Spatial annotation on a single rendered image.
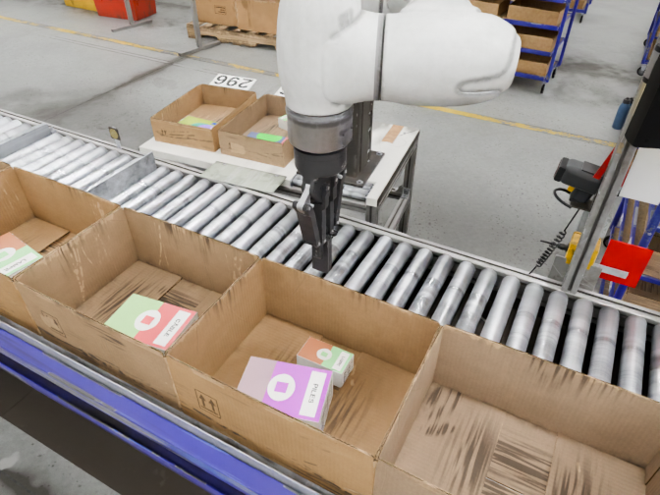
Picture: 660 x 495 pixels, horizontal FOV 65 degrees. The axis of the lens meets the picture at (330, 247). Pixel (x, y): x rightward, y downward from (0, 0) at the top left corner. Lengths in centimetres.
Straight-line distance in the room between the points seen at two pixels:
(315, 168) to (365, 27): 19
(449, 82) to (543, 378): 55
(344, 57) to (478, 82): 16
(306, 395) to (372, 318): 20
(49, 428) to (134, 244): 48
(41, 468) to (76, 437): 78
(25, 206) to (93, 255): 41
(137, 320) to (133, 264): 28
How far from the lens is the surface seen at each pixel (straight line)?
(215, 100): 248
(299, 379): 97
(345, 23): 63
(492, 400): 105
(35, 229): 161
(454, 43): 63
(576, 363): 138
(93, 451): 139
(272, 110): 234
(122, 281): 134
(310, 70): 64
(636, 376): 142
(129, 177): 199
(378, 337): 104
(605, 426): 103
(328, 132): 68
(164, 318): 112
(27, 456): 225
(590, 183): 141
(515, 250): 290
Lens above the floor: 173
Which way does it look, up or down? 39 degrees down
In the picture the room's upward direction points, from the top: straight up
